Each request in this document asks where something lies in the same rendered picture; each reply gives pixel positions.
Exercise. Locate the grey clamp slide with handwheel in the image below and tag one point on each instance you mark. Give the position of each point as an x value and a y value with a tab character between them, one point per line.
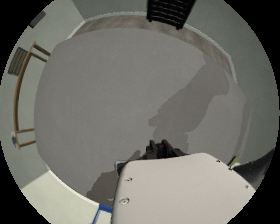
160	151

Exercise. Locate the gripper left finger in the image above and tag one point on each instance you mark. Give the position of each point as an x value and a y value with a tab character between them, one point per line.
151	153

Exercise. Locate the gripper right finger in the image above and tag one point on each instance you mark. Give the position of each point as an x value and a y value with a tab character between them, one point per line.
169	152

